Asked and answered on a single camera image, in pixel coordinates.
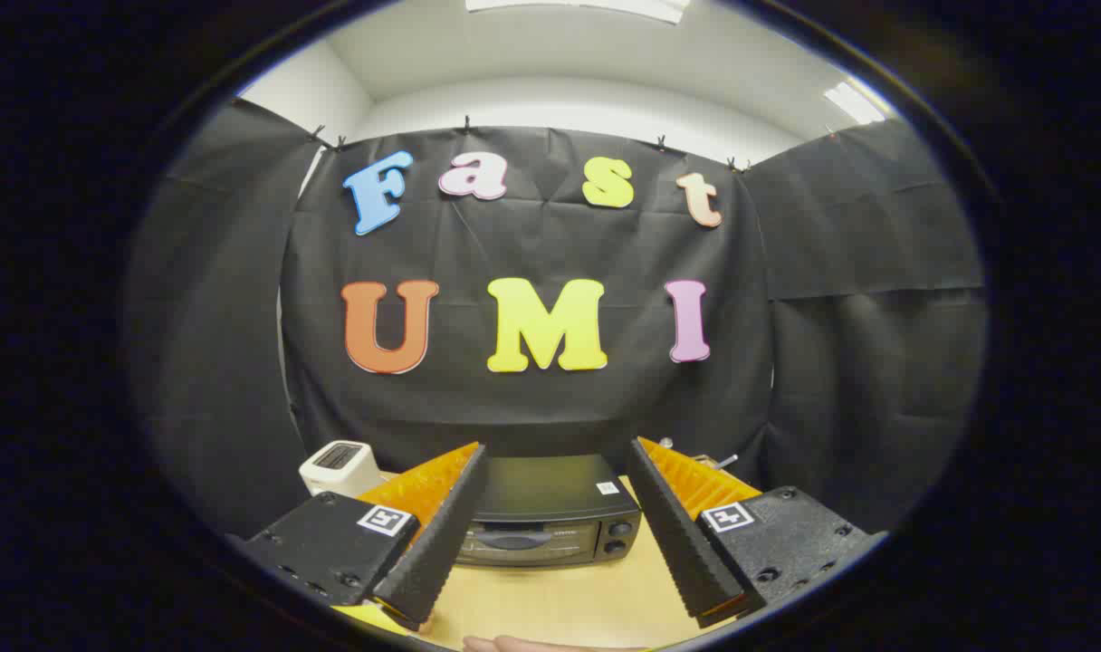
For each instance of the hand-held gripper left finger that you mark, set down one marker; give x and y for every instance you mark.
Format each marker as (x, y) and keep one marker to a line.
(442, 543)

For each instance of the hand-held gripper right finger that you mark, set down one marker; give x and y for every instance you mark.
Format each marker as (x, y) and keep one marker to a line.
(677, 534)

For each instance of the long ceiling light panel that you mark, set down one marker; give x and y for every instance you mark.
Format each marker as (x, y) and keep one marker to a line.
(578, 5)

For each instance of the small ceiling light panel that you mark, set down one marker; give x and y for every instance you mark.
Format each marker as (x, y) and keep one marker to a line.
(854, 104)

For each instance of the black toaster oven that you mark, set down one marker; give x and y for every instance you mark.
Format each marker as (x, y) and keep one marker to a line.
(550, 489)

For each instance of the black backdrop cloth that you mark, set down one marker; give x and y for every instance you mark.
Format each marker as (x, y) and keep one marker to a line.
(532, 244)

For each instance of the white pop-up toaster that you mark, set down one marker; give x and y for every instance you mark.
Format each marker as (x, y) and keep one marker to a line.
(338, 466)

